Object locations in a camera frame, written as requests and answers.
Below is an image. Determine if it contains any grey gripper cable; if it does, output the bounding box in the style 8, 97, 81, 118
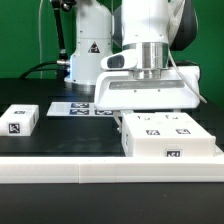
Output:
167, 49, 208, 104

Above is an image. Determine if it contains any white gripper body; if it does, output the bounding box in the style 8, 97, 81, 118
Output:
94, 50, 200, 111

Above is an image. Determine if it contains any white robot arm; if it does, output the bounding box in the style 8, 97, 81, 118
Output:
65, 0, 202, 120

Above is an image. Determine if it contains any white base tag plate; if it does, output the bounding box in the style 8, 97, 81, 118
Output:
47, 102, 113, 117

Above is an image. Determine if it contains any white cabinet top block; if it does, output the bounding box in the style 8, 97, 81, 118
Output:
0, 104, 39, 136

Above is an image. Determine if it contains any white L-shaped fence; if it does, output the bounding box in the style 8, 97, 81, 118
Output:
0, 149, 224, 184

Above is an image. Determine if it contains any white cabinet body box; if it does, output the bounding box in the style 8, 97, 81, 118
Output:
121, 114, 216, 158

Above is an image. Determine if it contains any white cabinet door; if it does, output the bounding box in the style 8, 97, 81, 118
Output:
164, 113, 211, 138
126, 113, 174, 138

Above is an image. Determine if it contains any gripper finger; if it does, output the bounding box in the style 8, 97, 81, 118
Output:
113, 111, 122, 132

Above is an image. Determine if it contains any black cable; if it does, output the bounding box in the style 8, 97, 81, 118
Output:
18, 61, 62, 80

